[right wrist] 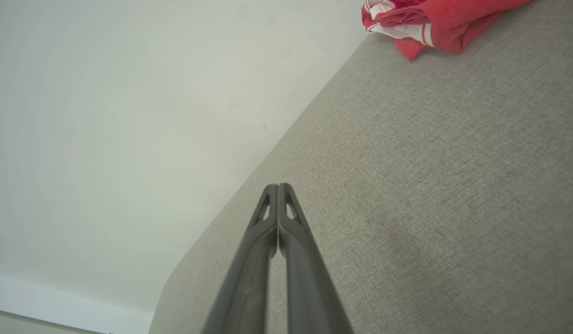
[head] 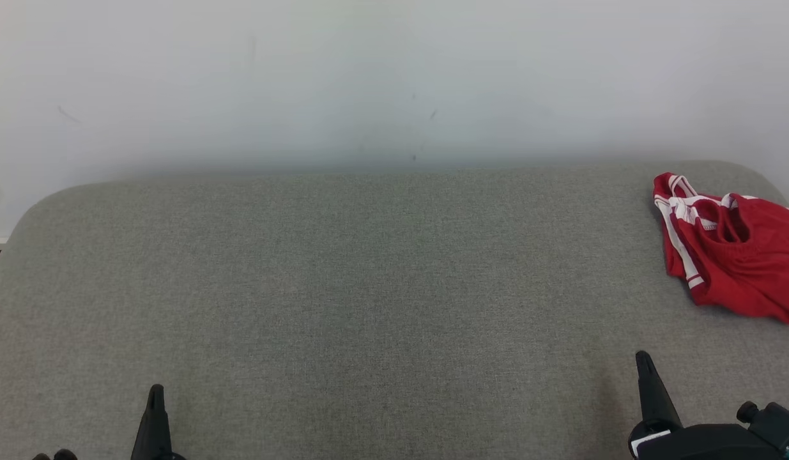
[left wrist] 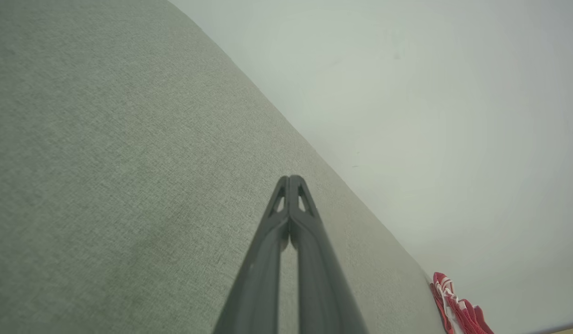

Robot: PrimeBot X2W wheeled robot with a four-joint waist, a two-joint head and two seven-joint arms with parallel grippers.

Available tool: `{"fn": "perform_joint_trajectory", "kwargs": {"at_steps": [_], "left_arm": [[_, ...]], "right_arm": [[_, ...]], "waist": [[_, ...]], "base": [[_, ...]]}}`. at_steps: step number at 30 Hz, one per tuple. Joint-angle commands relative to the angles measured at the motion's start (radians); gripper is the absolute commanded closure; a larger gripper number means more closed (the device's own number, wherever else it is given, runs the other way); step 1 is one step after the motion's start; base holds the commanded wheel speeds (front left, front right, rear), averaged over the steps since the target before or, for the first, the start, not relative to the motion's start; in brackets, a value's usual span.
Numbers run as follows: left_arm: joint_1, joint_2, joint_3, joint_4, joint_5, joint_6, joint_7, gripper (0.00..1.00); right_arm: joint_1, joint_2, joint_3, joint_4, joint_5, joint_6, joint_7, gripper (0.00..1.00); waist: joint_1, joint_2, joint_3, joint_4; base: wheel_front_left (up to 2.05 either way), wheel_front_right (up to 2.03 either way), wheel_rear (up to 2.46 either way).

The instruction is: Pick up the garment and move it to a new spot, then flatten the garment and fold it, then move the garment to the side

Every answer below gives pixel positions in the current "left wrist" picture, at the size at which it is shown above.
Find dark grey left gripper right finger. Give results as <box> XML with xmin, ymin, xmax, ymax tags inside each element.
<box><xmin>290</xmin><ymin>175</ymin><xmax>368</xmax><ymax>334</ymax></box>

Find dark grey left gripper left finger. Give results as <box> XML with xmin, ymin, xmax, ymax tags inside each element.
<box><xmin>213</xmin><ymin>175</ymin><xmax>291</xmax><ymax>334</ymax></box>

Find red Bulls jersey white sleeves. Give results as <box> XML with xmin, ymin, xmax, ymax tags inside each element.
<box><xmin>430</xmin><ymin>272</ymin><xmax>468</xmax><ymax>334</ymax></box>

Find red shorts white stripe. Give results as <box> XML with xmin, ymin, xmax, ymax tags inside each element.
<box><xmin>458</xmin><ymin>299</ymin><xmax>496</xmax><ymax>334</ymax></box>

